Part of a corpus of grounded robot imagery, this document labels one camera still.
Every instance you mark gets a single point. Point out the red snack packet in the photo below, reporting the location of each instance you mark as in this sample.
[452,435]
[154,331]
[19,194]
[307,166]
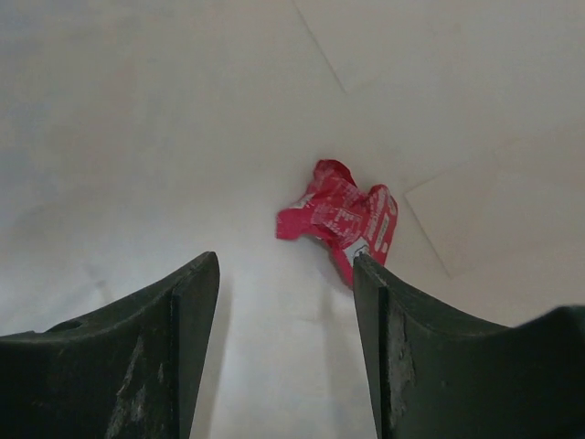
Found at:
[347,220]

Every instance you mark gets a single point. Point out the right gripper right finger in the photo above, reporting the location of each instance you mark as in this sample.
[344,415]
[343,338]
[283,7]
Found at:
[435,372]

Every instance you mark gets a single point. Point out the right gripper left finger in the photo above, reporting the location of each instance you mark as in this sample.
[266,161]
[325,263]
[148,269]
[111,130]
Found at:
[131,369]

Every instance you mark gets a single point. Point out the blue checkered paper bag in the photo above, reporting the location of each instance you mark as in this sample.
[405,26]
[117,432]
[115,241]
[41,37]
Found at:
[137,134]

